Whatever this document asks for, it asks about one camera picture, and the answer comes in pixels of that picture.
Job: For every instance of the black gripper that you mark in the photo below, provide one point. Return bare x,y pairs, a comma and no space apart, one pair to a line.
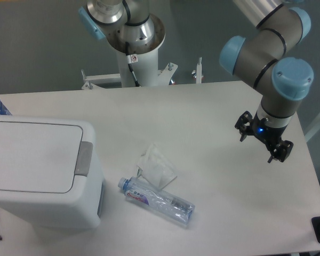
271,137

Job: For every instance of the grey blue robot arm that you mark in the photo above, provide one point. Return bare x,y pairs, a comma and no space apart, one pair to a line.
261,63

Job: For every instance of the white trash can body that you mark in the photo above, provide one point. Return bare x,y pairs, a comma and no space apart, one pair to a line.
77,208

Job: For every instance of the white trash can lid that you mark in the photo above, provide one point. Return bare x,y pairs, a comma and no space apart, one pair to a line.
37,157

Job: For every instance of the crumpled clear plastic bag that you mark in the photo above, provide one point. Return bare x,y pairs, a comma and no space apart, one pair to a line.
155,168

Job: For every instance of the crushed clear plastic bottle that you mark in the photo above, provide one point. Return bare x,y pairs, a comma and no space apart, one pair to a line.
150,197

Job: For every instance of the grey lid push button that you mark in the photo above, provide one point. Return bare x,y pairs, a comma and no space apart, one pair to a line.
84,158

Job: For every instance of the white table clamp bracket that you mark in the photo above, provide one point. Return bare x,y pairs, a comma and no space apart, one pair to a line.
197,74

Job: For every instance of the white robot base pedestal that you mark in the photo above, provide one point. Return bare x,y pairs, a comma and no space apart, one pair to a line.
145,70

